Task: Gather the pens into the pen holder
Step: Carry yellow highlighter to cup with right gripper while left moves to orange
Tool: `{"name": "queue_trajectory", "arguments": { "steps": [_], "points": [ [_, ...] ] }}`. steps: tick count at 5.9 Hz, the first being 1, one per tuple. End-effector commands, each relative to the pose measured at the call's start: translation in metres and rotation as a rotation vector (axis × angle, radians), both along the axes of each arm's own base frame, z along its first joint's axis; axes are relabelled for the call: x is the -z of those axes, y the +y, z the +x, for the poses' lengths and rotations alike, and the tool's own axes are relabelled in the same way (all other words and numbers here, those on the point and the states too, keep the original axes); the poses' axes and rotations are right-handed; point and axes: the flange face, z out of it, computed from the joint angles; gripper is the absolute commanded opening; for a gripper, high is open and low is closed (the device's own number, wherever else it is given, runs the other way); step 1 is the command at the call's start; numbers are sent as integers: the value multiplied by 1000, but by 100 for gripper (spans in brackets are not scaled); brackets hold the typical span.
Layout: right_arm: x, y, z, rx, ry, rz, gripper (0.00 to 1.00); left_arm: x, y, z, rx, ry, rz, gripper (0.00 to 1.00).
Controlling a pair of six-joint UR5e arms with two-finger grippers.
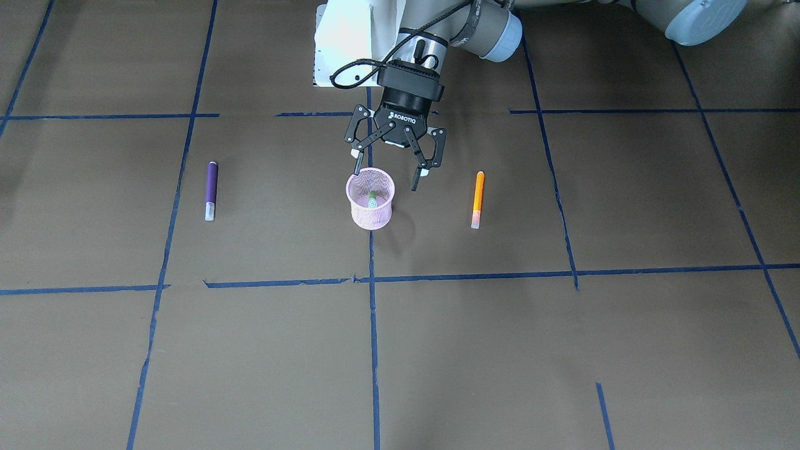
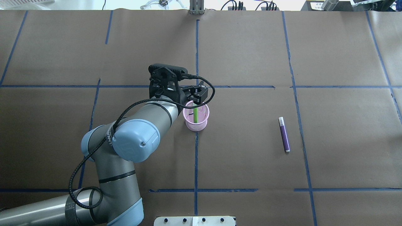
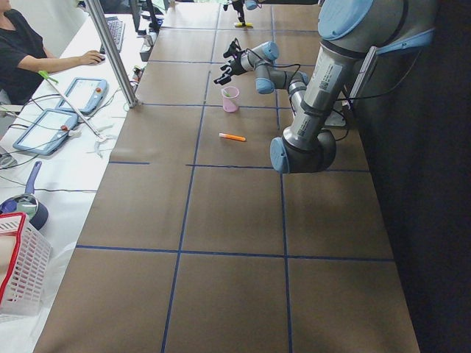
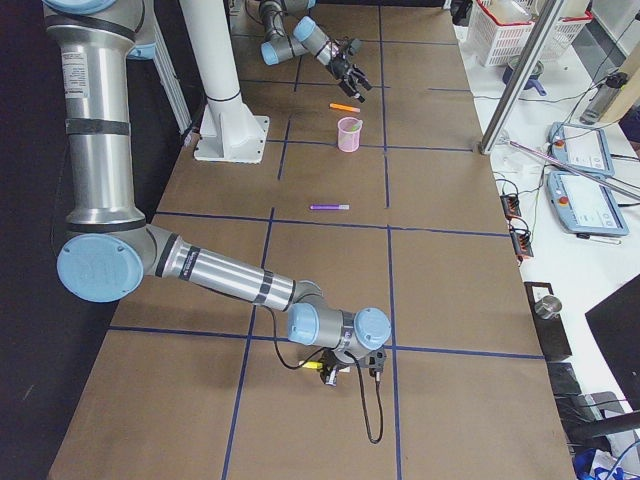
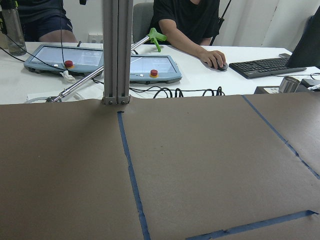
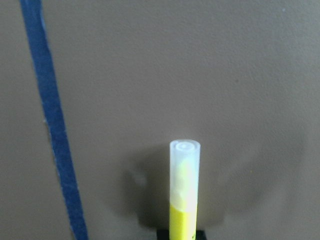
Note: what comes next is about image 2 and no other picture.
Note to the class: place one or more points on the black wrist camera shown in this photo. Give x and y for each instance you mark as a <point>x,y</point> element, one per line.
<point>160,70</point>

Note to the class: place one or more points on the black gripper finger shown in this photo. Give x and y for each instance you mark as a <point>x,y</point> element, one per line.
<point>198,99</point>
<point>198,91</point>

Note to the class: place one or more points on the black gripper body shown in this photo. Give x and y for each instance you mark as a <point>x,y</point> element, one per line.
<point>183,97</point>

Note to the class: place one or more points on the green marker pen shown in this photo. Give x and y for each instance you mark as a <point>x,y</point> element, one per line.
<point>195,115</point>

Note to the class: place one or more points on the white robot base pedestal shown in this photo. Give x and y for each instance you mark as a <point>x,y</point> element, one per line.
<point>195,221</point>

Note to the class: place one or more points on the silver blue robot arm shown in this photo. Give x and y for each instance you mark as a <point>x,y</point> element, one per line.
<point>104,188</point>

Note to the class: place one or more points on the pink mesh pen holder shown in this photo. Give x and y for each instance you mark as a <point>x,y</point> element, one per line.
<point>203,115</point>

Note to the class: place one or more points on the aluminium frame post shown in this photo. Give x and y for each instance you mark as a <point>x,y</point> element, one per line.
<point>196,7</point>

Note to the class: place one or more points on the purple marker pen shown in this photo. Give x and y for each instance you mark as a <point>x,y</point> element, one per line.
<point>284,136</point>

